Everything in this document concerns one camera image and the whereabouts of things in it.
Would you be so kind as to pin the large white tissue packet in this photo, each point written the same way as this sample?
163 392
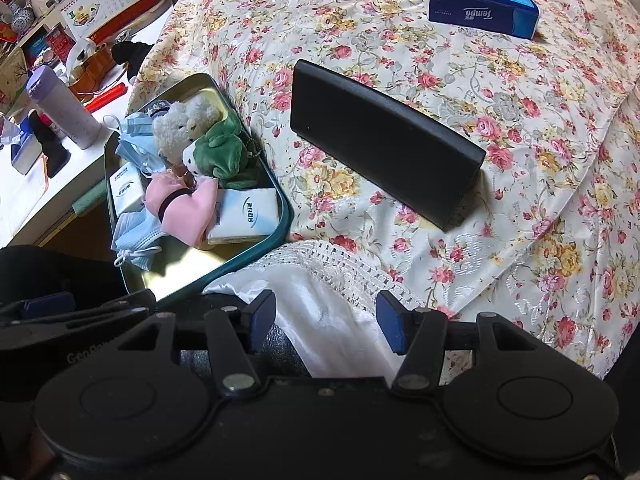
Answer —
245 215

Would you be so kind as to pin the black glasses case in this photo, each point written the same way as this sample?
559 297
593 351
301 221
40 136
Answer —
380 145

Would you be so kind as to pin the floral bedspread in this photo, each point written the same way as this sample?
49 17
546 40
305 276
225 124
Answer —
400 60

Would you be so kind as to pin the small white tissue packet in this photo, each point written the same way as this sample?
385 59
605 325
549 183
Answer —
125 190

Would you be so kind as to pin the green foam edge guard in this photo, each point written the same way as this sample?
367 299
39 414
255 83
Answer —
90 203

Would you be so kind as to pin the green hooded plush toy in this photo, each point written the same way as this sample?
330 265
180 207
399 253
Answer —
220 150

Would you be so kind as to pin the brown leather bag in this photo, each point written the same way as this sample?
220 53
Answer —
97 67

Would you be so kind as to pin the white plastic bag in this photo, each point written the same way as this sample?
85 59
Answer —
80 50

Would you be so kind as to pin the green metal tray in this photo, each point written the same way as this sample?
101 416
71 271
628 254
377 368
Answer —
185 265

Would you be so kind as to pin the desk calendar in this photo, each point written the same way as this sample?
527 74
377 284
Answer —
110 5

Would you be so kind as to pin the red pen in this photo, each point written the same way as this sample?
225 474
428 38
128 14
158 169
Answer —
105 97

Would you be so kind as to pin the blue face mask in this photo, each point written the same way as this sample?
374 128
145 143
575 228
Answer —
137 132
135 232

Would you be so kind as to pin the blue and white vase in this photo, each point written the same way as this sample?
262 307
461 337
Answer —
22 19

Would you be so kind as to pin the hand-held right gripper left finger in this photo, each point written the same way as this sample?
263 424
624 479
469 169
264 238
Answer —
262 317

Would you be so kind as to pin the purple thermos bottle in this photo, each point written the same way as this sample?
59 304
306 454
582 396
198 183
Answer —
65 110

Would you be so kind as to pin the blue tissue pack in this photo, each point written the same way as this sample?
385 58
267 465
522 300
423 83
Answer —
480 7

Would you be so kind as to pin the white fluffy plush toy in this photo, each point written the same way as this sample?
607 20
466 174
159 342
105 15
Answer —
170 130

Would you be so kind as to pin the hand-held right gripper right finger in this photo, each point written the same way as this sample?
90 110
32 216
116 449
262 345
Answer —
392 325

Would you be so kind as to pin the white lace cloth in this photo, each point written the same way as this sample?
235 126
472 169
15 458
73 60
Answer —
325 300

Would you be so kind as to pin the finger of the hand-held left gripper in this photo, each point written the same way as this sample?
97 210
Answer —
100 314
47 303

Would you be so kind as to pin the pink cloth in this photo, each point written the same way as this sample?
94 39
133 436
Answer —
185 210

